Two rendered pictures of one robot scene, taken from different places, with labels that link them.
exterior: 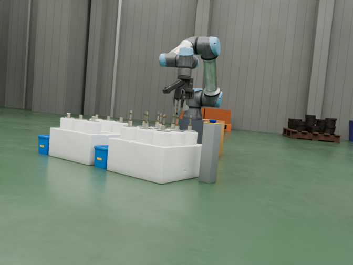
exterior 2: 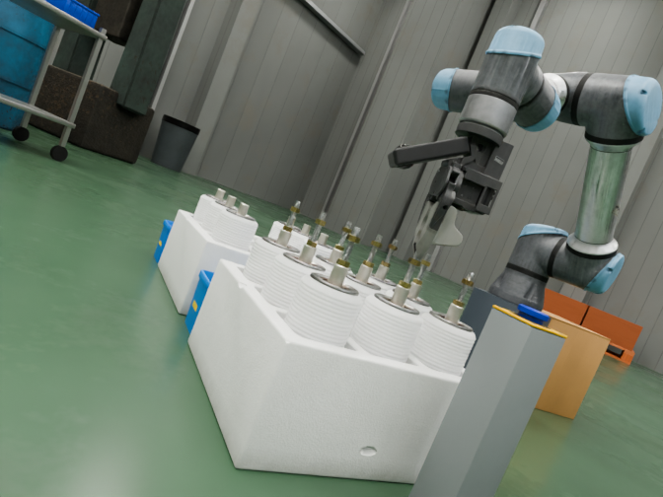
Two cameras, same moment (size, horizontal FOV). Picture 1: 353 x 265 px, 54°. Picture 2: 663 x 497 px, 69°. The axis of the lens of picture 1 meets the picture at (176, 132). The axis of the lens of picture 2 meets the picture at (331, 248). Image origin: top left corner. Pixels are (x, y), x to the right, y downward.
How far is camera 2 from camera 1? 1.16 m
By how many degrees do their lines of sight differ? 25
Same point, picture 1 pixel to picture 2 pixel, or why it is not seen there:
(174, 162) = (324, 406)
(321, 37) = not seen: outside the picture
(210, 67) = (608, 168)
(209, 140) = (490, 384)
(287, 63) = not seen: outside the picture
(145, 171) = (228, 393)
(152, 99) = (500, 262)
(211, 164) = (468, 480)
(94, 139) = (215, 254)
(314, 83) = not seen: outside the picture
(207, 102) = (569, 269)
